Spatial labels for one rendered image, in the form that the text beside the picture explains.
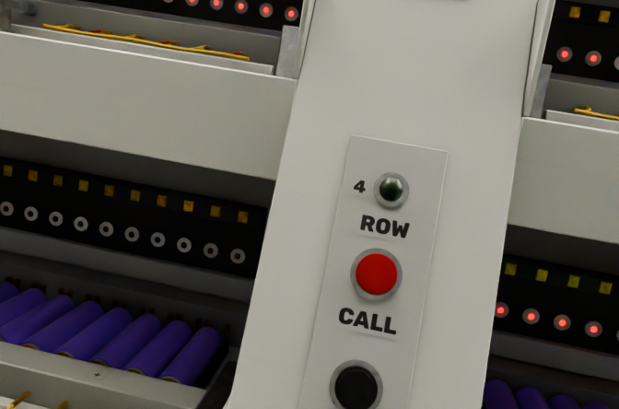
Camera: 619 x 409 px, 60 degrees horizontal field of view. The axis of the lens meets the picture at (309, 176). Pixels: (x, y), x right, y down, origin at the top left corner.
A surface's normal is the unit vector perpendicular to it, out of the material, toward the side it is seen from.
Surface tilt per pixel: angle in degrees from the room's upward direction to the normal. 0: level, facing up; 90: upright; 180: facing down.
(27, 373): 108
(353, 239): 90
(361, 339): 90
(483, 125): 90
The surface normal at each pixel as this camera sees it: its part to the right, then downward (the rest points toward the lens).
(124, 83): -0.14, 0.12
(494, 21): -0.08, -0.18
